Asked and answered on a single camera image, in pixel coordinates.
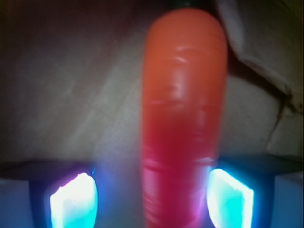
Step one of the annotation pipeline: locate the brown paper bag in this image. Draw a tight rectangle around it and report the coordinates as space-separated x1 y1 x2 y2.
0 0 304 167

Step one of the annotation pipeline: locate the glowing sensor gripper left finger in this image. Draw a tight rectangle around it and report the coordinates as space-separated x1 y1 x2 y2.
0 161 98 228

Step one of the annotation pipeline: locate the orange carrot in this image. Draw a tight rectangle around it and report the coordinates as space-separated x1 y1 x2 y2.
141 8 228 228

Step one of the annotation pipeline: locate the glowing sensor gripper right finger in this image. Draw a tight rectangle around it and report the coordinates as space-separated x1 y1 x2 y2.
206 155 304 228

